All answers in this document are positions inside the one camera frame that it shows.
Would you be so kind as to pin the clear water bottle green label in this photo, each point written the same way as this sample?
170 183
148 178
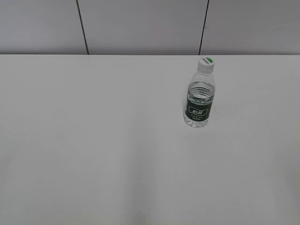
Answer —
200 96

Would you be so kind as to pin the white green bottle cap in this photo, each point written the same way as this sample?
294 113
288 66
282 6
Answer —
205 65

